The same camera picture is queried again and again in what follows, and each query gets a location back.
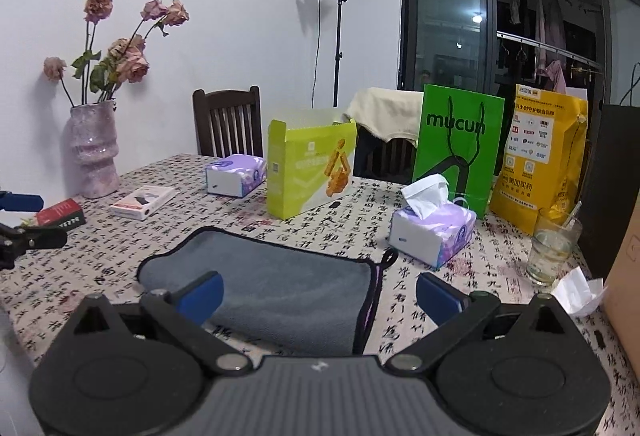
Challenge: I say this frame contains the white flat box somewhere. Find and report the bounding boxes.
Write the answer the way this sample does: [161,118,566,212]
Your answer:
[109,185,179,221]

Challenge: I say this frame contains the studio light cable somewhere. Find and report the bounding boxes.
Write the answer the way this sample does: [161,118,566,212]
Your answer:
[311,0,322,109]

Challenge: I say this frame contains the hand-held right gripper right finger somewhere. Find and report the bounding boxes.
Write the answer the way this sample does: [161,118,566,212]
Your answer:
[391,272,575,373]

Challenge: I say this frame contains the clothes drying rail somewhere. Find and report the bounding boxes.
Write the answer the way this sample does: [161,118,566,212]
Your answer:
[496,30,602,69]

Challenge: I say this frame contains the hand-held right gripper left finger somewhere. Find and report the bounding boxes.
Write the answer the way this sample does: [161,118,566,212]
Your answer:
[71,270,254,376]

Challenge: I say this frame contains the brown cardboard box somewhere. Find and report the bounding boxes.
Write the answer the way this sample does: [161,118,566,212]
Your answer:
[601,215,640,399]

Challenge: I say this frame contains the dried pink roses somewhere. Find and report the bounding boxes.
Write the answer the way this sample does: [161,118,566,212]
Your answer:
[43,0,191,108]

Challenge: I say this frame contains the clear drinking glass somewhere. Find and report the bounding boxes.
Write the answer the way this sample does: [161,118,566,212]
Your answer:
[525,207,584,287]

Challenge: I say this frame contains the lime green cardboard box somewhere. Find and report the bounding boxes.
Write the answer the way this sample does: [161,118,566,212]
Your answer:
[265,107,359,221]

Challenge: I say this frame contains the grey towel with black trim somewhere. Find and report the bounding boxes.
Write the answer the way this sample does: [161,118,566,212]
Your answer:
[136,226,399,357]

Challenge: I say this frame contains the yellow paper bag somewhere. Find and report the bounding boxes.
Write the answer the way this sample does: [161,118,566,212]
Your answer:
[488,84,590,235]

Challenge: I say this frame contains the dark wooden chair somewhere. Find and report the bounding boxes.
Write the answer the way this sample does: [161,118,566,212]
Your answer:
[352,131,420,183]
[192,86,265,161]

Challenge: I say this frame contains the green paper bag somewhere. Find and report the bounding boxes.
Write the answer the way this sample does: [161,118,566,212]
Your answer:
[411,84,506,221]

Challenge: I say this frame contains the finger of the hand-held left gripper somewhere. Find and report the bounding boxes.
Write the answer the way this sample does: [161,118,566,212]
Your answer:
[0,222,69,269]
[0,190,45,213]

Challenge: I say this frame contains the purple tissue pack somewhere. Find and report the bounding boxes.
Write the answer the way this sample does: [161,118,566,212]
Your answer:
[388,173,479,271]
[204,154,267,198]

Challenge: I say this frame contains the straw in glass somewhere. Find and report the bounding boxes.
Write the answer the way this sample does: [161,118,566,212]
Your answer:
[559,201,584,231]

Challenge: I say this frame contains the pink hanging garment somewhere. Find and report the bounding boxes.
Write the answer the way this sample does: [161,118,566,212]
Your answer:
[542,58,568,92]

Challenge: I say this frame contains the crumpled white tissue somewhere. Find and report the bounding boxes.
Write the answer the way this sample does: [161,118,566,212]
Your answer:
[549,265,609,319]

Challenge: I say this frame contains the cream cloth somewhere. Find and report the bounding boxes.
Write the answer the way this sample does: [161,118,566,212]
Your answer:
[347,86,426,148]

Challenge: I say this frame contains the red small box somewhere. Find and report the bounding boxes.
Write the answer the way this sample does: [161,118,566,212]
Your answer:
[34,198,85,230]

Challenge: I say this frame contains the pink textured vase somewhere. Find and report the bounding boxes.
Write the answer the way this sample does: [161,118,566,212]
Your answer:
[68,99,121,200]

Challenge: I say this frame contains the black bag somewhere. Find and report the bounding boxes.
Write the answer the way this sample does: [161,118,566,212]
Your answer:
[576,102,640,280]

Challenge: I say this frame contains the black framed sliding window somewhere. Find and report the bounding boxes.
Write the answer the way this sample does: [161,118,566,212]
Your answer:
[398,0,640,117]

